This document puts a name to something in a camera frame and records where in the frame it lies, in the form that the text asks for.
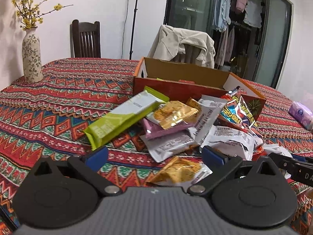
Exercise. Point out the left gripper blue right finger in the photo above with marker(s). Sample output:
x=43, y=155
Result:
x=213, y=158

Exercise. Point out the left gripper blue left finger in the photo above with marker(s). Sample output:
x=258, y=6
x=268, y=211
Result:
x=97, y=158

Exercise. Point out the pumpkin oat crisps packet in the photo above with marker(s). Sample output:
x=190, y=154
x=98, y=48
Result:
x=181, y=172

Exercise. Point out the white silver snack packet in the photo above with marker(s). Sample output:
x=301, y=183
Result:
x=232, y=142

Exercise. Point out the green white wafer bar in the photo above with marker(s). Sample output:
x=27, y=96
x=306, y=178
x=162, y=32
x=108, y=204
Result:
x=122, y=117

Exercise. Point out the white crisps packet left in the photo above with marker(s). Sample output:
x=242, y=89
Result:
x=166, y=146

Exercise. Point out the silver crisps packet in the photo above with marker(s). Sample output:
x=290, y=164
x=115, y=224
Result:
x=209, y=108

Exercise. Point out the red orange noodle snack bag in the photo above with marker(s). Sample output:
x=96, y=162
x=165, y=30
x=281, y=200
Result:
x=237, y=115

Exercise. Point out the gold cracker packet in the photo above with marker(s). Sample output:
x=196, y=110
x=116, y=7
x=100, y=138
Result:
x=172, y=113

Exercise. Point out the purple tissue pack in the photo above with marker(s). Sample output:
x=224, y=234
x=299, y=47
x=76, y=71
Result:
x=302, y=114

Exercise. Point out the orange cardboard pumpkin box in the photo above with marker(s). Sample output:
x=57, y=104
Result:
x=180, y=82

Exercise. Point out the floral ceramic vase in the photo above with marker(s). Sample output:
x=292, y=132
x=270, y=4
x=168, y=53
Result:
x=31, y=57

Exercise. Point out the chair with beige jacket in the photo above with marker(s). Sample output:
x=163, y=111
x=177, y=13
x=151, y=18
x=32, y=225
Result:
x=171, y=41

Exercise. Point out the dark wooden chair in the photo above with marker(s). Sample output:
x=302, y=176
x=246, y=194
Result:
x=86, y=39

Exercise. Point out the light blue hanging shirt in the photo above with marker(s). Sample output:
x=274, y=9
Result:
x=221, y=18

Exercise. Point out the white hanging shirt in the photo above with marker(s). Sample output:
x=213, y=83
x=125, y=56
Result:
x=253, y=11

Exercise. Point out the glass sliding door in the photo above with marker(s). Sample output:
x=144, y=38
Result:
x=189, y=14

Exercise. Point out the pink hanging garment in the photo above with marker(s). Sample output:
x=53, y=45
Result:
x=240, y=6

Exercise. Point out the yellow flower branches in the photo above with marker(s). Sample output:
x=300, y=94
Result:
x=29, y=13

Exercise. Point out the studio light on stand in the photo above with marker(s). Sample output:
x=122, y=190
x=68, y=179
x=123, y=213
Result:
x=128, y=29

